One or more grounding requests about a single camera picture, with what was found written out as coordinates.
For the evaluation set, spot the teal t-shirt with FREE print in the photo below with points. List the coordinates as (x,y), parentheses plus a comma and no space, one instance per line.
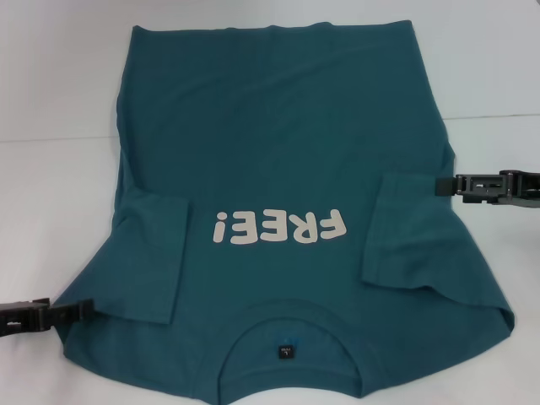
(274,126)

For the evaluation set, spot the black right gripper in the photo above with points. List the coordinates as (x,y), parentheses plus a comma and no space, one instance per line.
(525,190)

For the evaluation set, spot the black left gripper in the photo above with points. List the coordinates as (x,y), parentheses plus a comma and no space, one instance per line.
(6,320)

